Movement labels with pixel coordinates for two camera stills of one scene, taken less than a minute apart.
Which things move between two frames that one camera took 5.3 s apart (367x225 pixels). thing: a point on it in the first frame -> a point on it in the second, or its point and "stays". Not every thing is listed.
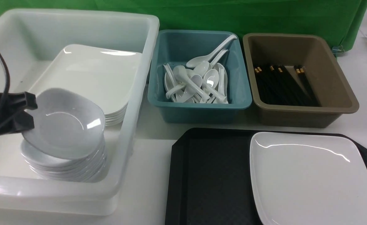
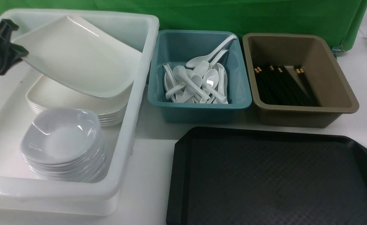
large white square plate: (310, 179) -> (76, 52)
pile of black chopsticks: (276, 85) stays
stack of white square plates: (110, 75) -> (44, 93)
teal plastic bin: (183, 47) stays
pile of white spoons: (205, 81) stays
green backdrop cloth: (342, 21) stays
